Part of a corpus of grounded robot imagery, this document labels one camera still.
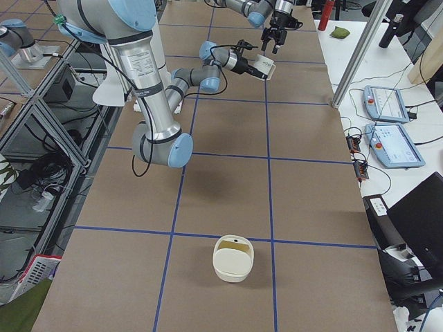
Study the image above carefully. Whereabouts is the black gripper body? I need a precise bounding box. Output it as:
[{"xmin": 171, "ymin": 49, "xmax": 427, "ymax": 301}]
[
  {"xmin": 230, "ymin": 59, "xmax": 254, "ymax": 75},
  {"xmin": 267, "ymin": 13, "xmax": 289, "ymax": 40}
]

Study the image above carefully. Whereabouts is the white mug with handle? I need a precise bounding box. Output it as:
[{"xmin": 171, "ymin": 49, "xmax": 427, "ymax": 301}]
[{"xmin": 251, "ymin": 54, "xmax": 276, "ymax": 81}]

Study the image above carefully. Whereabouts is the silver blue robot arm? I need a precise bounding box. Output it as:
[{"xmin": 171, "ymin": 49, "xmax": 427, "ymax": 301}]
[
  {"xmin": 205, "ymin": 0, "xmax": 303, "ymax": 54},
  {"xmin": 57, "ymin": 1, "xmax": 275, "ymax": 168}
]

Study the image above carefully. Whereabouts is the red bottle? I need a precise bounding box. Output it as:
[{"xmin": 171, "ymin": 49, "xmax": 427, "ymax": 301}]
[{"xmin": 318, "ymin": 0, "xmax": 335, "ymax": 31}]

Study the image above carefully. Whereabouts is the green bean bag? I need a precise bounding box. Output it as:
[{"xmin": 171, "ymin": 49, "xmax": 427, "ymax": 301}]
[{"xmin": 329, "ymin": 26, "xmax": 350, "ymax": 39}]

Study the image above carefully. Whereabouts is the far blue teach pendant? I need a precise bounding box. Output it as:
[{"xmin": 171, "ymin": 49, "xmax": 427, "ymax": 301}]
[{"xmin": 363, "ymin": 85, "xmax": 409, "ymax": 124}]

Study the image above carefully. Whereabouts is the blue teach pendant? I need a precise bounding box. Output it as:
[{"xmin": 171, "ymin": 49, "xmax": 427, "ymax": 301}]
[
  {"xmin": 363, "ymin": 85, "xmax": 409, "ymax": 124},
  {"xmin": 365, "ymin": 123, "xmax": 426, "ymax": 169}
]

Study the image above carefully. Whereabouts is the black tripod stand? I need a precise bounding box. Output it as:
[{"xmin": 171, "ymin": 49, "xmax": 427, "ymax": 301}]
[{"xmin": 379, "ymin": 1, "xmax": 415, "ymax": 48}]

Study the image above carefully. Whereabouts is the near blue teach pendant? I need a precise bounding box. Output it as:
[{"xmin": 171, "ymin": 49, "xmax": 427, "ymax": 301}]
[{"xmin": 365, "ymin": 123, "xmax": 426, "ymax": 169}]

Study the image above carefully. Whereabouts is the cream plastic bin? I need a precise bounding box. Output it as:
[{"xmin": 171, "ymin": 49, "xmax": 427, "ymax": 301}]
[{"xmin": 213, "ymin": 234, "xmax": 255, "ymax": 283}]

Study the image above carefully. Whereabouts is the black monitor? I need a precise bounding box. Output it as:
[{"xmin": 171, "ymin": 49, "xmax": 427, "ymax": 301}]
[{"xmin": 388, "ymin": 172, "xmax": 442, "ymax": 277}]

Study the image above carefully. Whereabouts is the white basket red trim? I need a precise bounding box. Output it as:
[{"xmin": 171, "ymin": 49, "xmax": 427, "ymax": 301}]
[{"xmin": 14, "ymin": 255, "xmax": 62, "ymax": 297}]

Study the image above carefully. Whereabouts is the white pedestal column base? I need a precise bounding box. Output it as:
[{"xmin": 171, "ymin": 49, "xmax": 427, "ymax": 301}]
[{"xmin": 131, "ymin": 20, "xmax": 186, "ymax": 114}]

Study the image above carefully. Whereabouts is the aluminium frame post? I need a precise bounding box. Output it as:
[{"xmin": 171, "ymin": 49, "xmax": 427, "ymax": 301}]
[{"xmin": 331, "ymin": 0, "xmax": 392, "ymax": 109}]

